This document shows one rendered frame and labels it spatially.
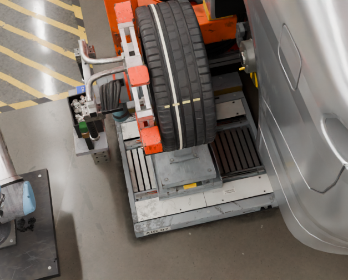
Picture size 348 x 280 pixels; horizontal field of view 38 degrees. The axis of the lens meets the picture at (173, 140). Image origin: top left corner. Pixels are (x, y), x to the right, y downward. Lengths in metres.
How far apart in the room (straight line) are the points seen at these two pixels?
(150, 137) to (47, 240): 0.84
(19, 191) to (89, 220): 0.61
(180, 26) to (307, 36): 0.75
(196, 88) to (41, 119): 1.60
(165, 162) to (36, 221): 0.74
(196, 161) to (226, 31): 0.74
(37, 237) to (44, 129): 0.92
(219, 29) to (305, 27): 1.44
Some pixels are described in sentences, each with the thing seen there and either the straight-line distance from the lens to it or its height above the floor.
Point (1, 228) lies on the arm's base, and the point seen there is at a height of 0.38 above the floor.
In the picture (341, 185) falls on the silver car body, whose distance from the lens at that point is 1.47.
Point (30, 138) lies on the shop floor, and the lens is 3.31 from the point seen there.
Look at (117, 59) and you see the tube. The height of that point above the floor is 1.01.
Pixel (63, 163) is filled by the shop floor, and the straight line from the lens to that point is 3.14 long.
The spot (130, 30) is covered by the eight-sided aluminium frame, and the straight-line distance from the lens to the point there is 2.13.
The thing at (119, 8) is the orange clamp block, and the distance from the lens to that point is 2.24.
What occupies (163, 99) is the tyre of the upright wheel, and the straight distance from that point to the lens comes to 1.97.
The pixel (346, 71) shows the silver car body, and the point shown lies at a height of 1.64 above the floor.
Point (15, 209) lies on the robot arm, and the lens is 2.44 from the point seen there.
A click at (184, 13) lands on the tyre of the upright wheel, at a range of 2.09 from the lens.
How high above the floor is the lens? 2.60
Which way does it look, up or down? 57 degrees down
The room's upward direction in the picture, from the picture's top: 7 degrees counter-clockwise
